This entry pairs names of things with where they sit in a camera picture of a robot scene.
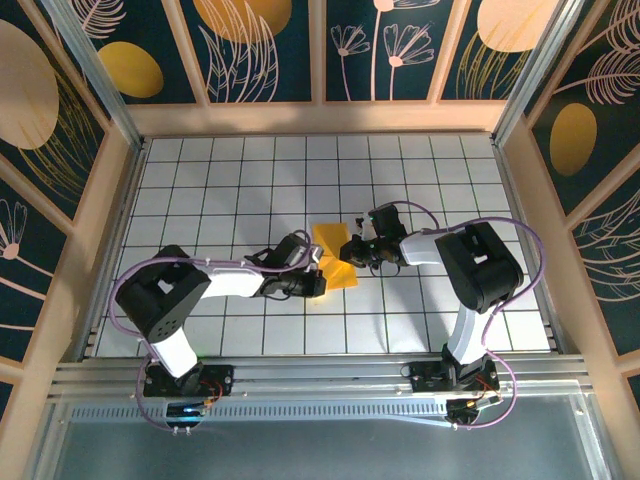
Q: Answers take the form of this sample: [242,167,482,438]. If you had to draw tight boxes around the right gripper thin black cable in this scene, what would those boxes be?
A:
[369,261,402,280]

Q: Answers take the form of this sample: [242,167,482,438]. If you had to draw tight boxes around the aluminium mounting rail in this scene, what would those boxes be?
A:
[49,354,591,399]

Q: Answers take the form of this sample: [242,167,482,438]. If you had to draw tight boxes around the grey metal sheet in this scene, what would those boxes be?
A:
[29,399,614,480]

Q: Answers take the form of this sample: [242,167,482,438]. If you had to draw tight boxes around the yellow paper sheet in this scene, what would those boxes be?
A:
[310,221,360,301]

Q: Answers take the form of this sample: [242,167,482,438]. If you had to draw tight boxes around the aluminium corner post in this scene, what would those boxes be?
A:
[39,0,147,151]
[491,0,590,146]

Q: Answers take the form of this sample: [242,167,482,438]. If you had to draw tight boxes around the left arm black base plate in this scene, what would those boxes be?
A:
[143,364,235,399]

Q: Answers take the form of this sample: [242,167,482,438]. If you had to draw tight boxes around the white grid mat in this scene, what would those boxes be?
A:
[94,134,559,357]

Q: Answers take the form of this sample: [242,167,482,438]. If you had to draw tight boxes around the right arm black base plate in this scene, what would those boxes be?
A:
[408,360,501,394]

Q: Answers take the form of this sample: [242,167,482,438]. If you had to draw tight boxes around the slotted metal cable duct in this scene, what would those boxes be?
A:
[69,403,451,422]

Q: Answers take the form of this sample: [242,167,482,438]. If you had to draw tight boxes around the aluminium side rail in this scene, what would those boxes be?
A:
[77,139,149,361]
[492,139,571,357]

